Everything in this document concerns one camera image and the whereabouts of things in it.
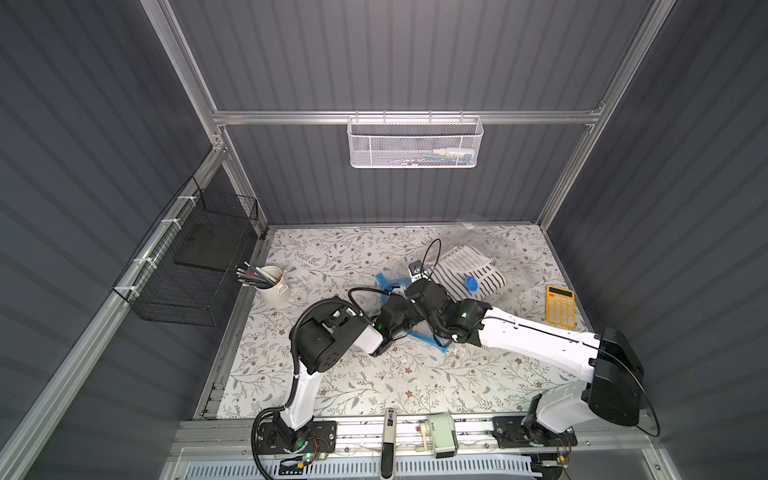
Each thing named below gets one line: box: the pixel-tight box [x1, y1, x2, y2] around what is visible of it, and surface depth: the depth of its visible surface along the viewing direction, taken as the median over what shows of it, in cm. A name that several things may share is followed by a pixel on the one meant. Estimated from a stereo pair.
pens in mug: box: [236, 261, 283, 287], surface depth 94 cm
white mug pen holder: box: [254, 265, 290, 307], surface depth 93 cm
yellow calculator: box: [546, 285, 577, 329], surface depth 98 cm
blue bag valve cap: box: [465, 276, 479, 291], surface depth 96 cm
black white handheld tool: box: [380, 408, 397, 479], surface depth 70 cm
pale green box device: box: [427, 409, 459, 459], surface depth 71 cm
